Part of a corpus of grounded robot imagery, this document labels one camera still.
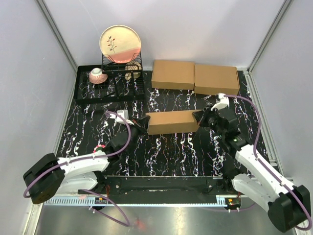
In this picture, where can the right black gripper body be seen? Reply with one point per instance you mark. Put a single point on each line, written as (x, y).
(209, 119)

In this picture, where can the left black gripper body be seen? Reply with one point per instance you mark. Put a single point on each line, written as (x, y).
(137, 130)

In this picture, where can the cardboard box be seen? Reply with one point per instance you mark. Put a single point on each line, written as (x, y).
(172, 122)
(213, 79)
(173, 75)

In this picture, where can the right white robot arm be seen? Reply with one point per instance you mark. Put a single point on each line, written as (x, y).
(286, 204)

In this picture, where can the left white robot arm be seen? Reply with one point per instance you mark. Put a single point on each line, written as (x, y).
(53, 175)

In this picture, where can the pink green flower coaster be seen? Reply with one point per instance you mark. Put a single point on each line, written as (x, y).
(99, 147)

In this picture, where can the cream ceramic mug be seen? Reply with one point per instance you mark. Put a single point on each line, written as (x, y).
(132, 67)

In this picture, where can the pink patterned bowl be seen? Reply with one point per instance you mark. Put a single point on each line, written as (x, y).
(97, 77)

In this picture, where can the cream pink floral plate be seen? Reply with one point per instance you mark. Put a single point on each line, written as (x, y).
(120, 43)

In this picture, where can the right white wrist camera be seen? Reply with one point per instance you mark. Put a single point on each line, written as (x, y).
(222, 102)

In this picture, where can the black wire tray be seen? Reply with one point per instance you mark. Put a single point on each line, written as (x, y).
(115, 89)

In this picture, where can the black wire plate rack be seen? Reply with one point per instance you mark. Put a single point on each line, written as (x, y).
(111, 68)

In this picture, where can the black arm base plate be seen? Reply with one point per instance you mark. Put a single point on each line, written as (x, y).
(116, 185)

